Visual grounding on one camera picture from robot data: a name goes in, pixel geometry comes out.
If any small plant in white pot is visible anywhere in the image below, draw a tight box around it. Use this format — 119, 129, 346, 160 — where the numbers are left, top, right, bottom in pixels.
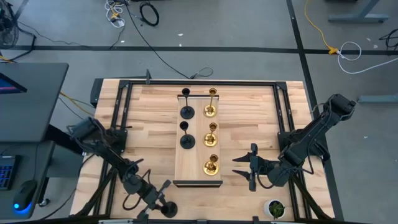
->
263, 199, 286, 220

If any white cable bundle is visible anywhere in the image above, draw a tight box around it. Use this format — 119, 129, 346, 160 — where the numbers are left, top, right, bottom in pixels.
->
104, 0, 126, 29

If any desk computer monitor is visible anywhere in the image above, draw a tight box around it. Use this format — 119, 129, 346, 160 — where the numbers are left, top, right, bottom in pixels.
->
0, 73, 28, 95

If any yellow extension cable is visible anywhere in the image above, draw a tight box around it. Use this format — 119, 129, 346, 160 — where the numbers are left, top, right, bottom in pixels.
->
303, 0, 339, 55

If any wooden riser shelf black frame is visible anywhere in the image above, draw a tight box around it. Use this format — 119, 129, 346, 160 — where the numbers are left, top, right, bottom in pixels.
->
172, 94, 223, 188

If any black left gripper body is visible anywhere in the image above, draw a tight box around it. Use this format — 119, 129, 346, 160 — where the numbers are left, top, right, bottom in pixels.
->
136, 179, 172, 222

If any brass candle stick holder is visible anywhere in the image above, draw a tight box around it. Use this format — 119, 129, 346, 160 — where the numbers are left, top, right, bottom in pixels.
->
203, 87, 218, 118
203, 154, 220, 177
203, 122, 219, 147

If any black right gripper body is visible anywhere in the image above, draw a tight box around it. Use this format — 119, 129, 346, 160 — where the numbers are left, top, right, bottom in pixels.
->
248, 143, 271, 192

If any coiled black cable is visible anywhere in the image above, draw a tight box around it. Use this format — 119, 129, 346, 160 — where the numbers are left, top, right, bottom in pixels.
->
139, 1, 160, 27

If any grey desk foot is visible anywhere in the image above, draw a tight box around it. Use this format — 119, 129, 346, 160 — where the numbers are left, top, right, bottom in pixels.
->
357, 95, 398, 104
328, 0, 389, 24

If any black candle stick holder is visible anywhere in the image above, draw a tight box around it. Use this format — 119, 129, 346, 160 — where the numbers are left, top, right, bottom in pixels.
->
179, 121, 197, 150
159, 201, 178, 218
180, 87, 196, 120

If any dark grey desk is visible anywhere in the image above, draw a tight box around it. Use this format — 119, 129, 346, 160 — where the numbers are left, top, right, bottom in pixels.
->
0, 141, 56, 220
0, 62, 70, 143

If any backlit black keyboard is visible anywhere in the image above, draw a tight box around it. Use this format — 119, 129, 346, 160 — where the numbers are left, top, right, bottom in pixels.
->
0, 154, 16, 191

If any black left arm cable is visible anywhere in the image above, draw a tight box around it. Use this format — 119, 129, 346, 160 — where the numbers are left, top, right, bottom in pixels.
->
122, 158, 152, 211

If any long black floor cable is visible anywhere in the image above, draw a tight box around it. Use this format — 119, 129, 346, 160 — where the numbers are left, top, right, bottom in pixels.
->
123, 0, 215, 80

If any thin yellow cable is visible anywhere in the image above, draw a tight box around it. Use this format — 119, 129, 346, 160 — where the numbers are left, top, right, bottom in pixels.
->
59, 91, 95, 117

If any black computer mouse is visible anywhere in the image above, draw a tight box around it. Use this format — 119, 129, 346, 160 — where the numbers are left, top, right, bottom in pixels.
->
12, 179, 38, 215

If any white floor cable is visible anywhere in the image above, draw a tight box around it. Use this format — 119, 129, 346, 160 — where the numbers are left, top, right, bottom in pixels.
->
337, 41, 398, 75

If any black aluminium table frame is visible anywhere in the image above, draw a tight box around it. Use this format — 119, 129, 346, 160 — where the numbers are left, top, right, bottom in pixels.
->
71, 77, 336, 223

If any black floor fan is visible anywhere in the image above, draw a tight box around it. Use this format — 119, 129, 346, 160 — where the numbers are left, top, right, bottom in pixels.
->
0, 0, 20, 50

